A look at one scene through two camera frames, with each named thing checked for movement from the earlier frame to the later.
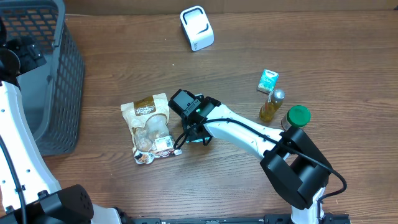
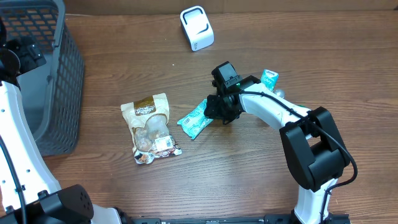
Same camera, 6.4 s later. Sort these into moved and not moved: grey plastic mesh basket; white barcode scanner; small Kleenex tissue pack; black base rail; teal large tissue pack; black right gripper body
Moved: teal large tissue pack; black right gripper body
Not moved: grey plastic mesh basket; small Kleenex tissue pack; white barcode scanner; black base rail
